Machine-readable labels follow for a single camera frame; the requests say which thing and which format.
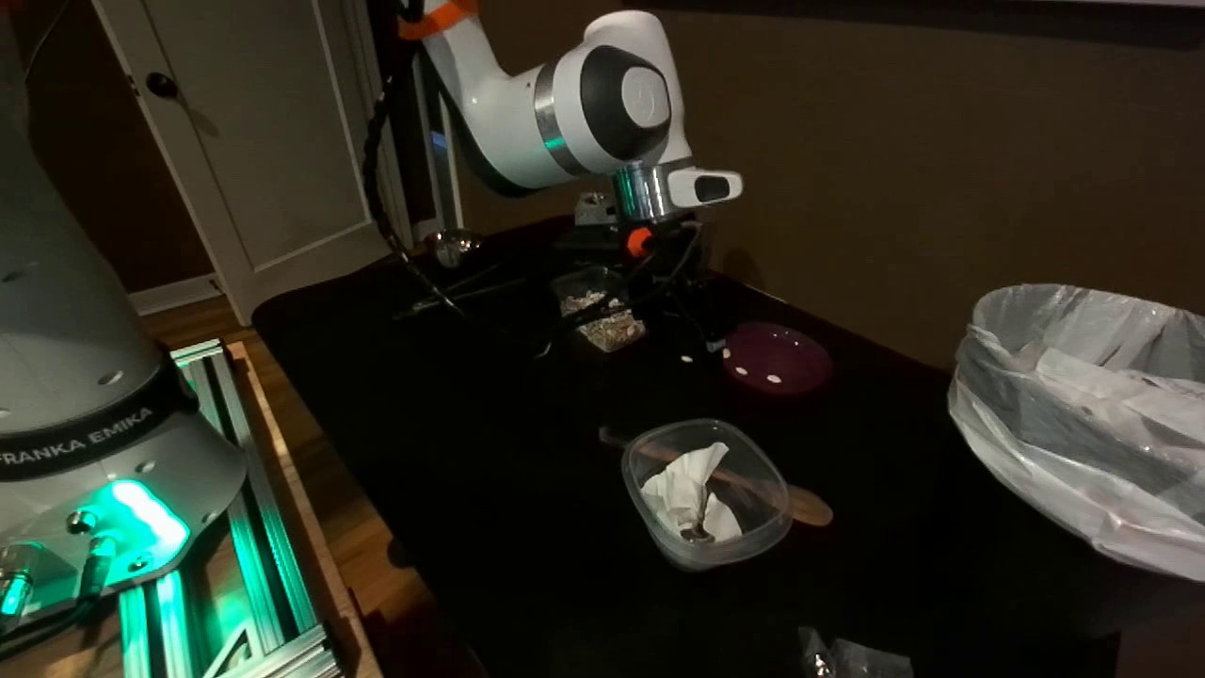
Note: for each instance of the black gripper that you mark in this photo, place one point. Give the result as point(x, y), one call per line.
point(625, 232)

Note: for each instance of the clear plastic lunchbox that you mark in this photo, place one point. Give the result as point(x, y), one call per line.
point(753, 534)

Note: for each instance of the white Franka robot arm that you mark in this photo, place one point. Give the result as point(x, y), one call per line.
point(502, 114)

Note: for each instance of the clear container with white snacks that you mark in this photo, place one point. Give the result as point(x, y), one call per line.
point(604, 330)

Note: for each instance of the metal tongs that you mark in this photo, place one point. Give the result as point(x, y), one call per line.
point(473, 297)

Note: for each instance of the crumpled white tissue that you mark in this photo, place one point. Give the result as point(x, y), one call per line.
point(684, 493)

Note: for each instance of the wooden spoon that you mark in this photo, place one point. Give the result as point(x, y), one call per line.
point(804, 507)

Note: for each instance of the white panel door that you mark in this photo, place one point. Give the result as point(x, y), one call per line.
point(276, 125)

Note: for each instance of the wooden side board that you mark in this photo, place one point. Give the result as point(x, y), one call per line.
point(312, 542)

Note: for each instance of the crumpled clear plastic wrap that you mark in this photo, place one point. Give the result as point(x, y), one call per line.
point(851, 658)

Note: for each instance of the trash bin with white bag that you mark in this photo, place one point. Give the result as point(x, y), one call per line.
point(1077, 416)

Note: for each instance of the dark door knob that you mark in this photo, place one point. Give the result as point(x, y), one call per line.
point(160, 86)

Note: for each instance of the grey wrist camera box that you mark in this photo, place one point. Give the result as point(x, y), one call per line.
point(704, 186)

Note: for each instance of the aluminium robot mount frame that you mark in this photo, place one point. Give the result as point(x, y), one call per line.
point(263, 581)

